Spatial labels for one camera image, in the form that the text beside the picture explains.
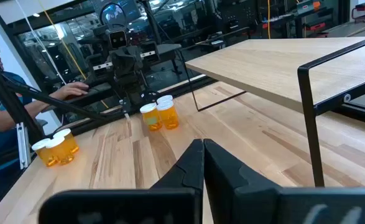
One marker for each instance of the black aluminium rig frame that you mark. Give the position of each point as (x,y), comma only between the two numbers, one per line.
(14,104)

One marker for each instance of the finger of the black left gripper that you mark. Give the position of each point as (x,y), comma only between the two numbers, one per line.
(99,70)
(150,51)

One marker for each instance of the wooden shelf black metal frame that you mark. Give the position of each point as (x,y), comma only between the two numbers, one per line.
(278,68)

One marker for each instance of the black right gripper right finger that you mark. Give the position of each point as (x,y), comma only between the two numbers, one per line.
(247,199)

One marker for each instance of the silver aluminium bracket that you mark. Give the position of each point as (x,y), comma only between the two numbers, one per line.
(23,146)

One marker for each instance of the black workbench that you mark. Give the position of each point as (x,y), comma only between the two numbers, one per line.
(298,28)

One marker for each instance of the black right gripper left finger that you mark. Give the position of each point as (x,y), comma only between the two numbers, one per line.
(176,199)

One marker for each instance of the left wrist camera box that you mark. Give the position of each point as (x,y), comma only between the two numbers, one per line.
(117,39)

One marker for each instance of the person's hand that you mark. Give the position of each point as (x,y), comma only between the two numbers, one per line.
(70,90)

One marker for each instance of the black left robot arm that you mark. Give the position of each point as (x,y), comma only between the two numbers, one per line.
(132,96)

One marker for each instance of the dark grey low desk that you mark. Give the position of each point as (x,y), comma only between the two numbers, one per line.
(76,101)

